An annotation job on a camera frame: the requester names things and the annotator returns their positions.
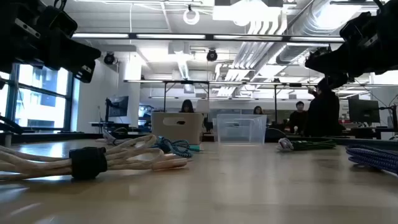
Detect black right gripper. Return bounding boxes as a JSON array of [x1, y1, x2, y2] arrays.
[[305, 0, 386, 90]]

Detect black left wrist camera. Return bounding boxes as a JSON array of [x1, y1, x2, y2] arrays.
[[46, 6, 78, 39]]

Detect clear plastic bin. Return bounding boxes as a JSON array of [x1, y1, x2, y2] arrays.
[[216, 114, 267, 146]]

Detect teal black braided USB cable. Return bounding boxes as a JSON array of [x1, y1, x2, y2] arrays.
[[154, 136, 203, 159]]

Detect white lampshade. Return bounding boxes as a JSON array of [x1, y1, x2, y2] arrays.
[[195, 99, 211, 114]]

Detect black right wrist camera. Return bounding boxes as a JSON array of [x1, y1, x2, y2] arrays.
[[340, 11, 373, 41]]

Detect green braided USB cable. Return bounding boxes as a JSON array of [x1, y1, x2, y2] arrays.
[[290, 139, 337, 152]]

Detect dark chair back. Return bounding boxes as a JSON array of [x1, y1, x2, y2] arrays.
[[264, 128, 287, 142]]

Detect white opaque plastic bin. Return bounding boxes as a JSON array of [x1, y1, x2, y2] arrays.
[[151, 111, 205, 146]]

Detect black computer monitor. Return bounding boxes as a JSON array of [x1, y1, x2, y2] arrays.
[[104, 95, 130, 123], [348, 98, 381, 124]]

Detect beige braided cable black strap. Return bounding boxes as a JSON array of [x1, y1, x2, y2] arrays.
[[0, 134, 191, 181]]

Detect silver ventilation duct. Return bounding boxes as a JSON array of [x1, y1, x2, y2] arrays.
[[275, 0, 346, 65]]

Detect black ceiling track lights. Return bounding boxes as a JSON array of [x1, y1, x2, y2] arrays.
[[306, 45, 331, 62]]

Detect grey white braided USB cable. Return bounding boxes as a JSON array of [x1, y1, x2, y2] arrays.
[[277, 138, 295, 152]]

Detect white ring light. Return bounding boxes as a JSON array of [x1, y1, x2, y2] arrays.
[[182, 7, 201, 26]]

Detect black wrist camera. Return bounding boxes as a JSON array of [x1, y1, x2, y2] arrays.
[[340, 11, 373, 41], [46, 6, 78, 39]]

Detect black metal workstation frame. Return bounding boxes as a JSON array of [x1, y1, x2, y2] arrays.
[[163, 80, 211, 113], [273, 83, 312, 131]]

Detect window with dark frame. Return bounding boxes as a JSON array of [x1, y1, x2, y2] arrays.
[[0, 63, 78, 133]]

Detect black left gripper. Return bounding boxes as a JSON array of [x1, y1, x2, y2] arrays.
[[14, 0, 102, 83]]

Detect dark purple braided USB cable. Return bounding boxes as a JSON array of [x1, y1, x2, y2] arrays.
[[345, 144, 398, 175]]

